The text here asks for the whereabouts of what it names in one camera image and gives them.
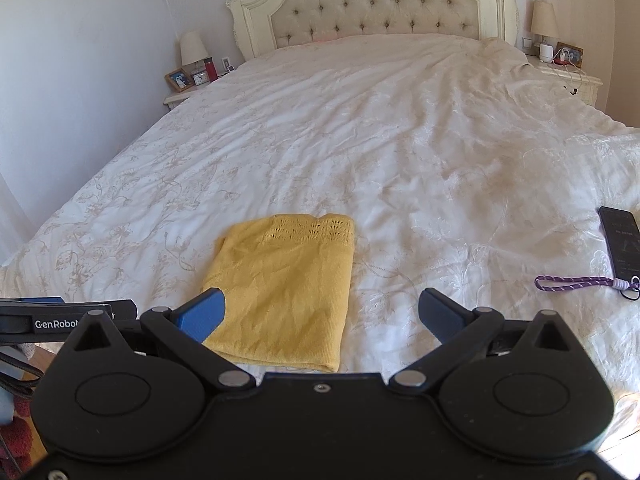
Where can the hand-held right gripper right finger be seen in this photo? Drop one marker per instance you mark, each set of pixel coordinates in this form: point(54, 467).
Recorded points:
point(440, 317)

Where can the white wall socket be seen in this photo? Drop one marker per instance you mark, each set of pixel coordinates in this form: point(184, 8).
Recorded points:
point(228, 64)
point(527, 43)

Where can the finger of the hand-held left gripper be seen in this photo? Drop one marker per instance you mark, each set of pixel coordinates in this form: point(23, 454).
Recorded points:
point(50, 308)

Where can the white humidifier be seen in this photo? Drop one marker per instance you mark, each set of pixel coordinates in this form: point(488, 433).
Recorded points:
point(545, 53)

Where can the red bottle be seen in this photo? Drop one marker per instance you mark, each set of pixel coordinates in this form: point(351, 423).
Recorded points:
point(210, 70)

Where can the cream tufted headboard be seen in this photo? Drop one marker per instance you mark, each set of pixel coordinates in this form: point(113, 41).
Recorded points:
point(375, 2)

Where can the yellow knit sweater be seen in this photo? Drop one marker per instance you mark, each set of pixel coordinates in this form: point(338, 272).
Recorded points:
point(285, 290)

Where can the white embroidered bedspread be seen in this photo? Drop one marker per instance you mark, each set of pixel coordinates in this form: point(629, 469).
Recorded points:
point(350, 150)

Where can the red rug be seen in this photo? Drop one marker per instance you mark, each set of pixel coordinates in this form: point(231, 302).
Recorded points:
point(15, 435)

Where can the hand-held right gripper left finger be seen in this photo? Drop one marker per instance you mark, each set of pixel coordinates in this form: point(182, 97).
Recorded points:
point(202, 316)

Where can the small alarm clock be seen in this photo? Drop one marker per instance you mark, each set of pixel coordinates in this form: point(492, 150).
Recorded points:
point(201, 78)

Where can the cream nightstand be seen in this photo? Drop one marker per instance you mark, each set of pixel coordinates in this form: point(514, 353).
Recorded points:
point(190, 96)
point(570, 77)

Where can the wooden photo frame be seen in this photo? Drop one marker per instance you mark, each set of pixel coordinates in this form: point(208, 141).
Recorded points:
point(570, 55)
point(179, 80)

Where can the black smartphone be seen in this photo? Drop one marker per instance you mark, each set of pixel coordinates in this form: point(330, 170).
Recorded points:
point(622, 240)

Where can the table lamp with beige shade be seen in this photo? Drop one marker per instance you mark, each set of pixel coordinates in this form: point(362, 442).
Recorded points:
point(544, 20)
point(194, 49)

